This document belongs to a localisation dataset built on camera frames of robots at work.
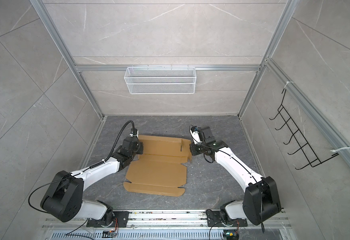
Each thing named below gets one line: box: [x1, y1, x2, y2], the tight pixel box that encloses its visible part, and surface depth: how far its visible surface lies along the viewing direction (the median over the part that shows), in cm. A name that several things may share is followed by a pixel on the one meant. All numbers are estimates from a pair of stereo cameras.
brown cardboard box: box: [123, 135, 192, 197], surface depth 87 cm
